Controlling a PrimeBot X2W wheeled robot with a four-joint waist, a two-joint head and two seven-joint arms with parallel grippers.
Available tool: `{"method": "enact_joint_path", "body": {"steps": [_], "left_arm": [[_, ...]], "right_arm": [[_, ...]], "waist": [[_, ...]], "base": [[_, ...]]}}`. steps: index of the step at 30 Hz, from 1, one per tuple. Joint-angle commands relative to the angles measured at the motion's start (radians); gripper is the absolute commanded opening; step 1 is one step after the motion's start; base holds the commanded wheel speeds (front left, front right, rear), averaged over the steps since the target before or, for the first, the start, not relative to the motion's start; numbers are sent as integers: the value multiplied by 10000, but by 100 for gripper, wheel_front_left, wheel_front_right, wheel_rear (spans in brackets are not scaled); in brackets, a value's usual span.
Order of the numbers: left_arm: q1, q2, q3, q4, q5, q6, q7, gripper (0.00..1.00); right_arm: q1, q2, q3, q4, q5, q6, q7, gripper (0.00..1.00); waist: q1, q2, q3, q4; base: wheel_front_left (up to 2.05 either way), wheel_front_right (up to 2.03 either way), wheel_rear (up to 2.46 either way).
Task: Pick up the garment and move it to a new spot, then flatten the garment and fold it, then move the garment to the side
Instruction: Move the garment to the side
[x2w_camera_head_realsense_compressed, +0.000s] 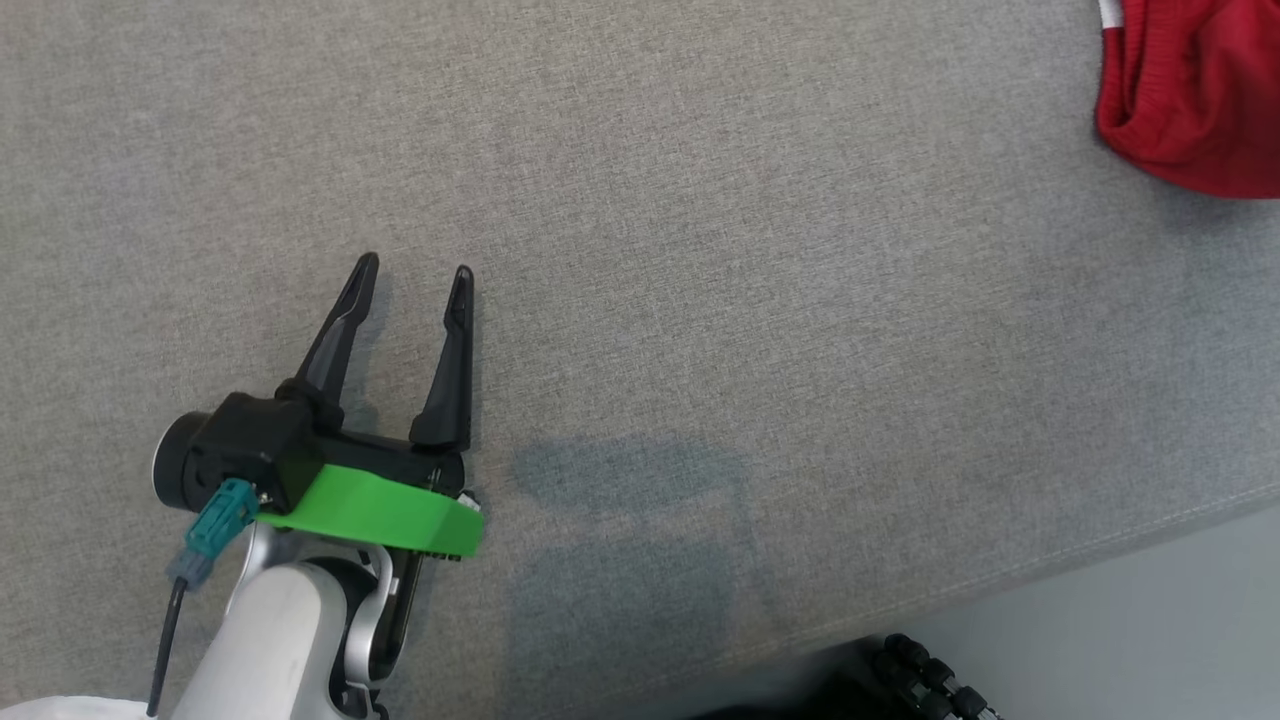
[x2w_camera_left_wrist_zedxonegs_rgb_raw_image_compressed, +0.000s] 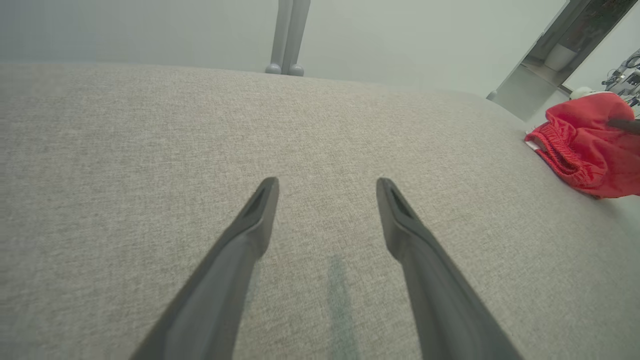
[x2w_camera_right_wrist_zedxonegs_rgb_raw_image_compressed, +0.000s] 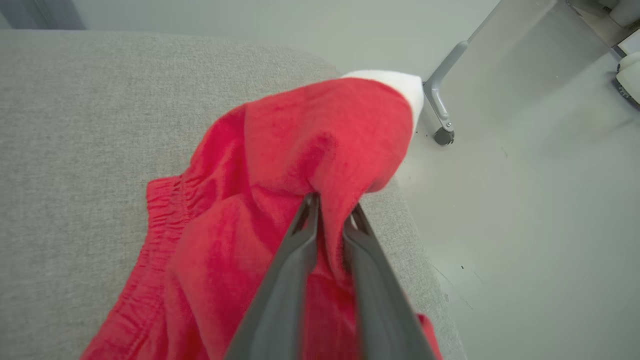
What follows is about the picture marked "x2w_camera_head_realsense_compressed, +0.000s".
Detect black left camera cable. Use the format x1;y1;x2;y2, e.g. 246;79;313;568
145;575;191;719

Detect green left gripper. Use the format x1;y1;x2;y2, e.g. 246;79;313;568
255;252;487;562

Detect teal left camera connector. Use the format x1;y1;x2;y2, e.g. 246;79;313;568
165;478;260;591

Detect red white shorts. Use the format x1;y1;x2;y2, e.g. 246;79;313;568
1095;0;1280;200

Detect white tape tag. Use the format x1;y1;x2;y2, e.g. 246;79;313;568
0;695;151;720

